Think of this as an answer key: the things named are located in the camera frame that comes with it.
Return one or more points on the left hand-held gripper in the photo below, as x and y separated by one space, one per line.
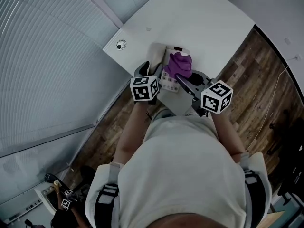
142 91

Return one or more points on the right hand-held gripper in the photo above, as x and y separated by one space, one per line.
216 98

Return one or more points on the white telephone handset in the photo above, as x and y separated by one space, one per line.
156 53

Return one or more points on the purple cloth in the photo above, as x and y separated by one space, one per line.
179 63

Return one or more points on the person's right forearm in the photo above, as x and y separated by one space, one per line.
228 132

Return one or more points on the person's left forearm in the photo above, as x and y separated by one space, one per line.
133 132

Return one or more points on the beige telephone base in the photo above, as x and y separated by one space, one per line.
169 85

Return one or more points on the person's grey trouser leg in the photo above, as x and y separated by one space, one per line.
164 113

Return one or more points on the white table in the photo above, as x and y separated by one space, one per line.
190 15

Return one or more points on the person's white shirt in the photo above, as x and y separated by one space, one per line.
185 174

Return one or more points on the white window blinds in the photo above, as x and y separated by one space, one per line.
35 170
47 68

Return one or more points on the black office chair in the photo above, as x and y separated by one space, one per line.
294 151

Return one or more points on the light wooden panel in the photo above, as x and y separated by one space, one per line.
275 220

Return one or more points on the white equipment box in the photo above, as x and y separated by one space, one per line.
46 196

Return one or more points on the blank white wall plate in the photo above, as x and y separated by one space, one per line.
287 40

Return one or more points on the white wall socket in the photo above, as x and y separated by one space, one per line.
296 58

